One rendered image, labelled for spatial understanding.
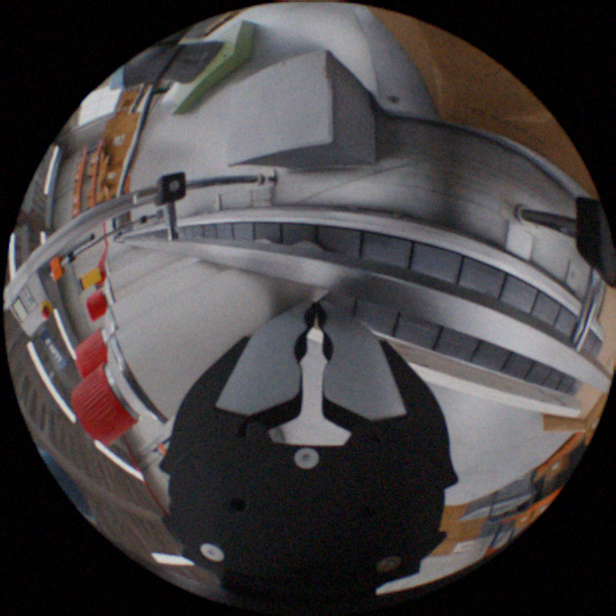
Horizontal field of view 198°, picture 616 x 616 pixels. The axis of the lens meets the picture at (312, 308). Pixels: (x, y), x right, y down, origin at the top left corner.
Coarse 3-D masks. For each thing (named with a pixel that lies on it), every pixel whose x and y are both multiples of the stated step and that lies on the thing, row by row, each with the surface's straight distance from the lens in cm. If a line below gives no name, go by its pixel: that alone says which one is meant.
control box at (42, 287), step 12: (36, 276) 63; (48, 276) 71; (36, 288) 65; (48, 288) 68; (12, 300) 69; (24, 300) 68; (36, 300) 68; (48, 300) 68; (36, 312) 71; (24, 324) 75; (36, 324) 74
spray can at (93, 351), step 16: (256, 240) 20; (272, 240) 20; (176, 272) 16; (192, 272) 15; (208, 272) 15; (144, 288) 15; (160, 288) 14; (176, 288) 14; (112, 304) 16; (128, 304) 14; (144, 304) 14; (112, 320) 14; (128, 320) 14; (96, 336) 15; (80, 352) 16; (96, 352) 15; (80, 368) 15; (96, 368) 15
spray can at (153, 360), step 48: (192, 288) 11; (240, 288) 11; (288, 288) 12; (144, 336) 9; (192, 336) 9; (240, 336) 10; (96, 384) 11; (144, 384) 9; (192, 384) 10; (96, 432) 11
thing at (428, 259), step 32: (224, 224) 26; (256, 224) 22; (288, 224) 19; (384, 256) 15; (416, 256) 15; (448, 256) 15; (480, 288) 16; (512, 288) 17; (384, 320) 17; (416, 320) 17; (544, 320) 20; (448, 352) 18; (480, 352) 19; (512, 352) 20; (544, 384) 26; (576, 384) 32
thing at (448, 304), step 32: (192, 256) 16; (224, 256) 12; (256, 256) 10; (288, 256) 9; (320, 256) 8; (352, 256) 8; (352, 288) 7; (384, 288) 7; (416, 288) 7; (448, 288) 7; (448, 320) 7; (480, 320) 7; (512, 320) 8; (544, 352) 10; (576, 352) 12; (608, 384) 22
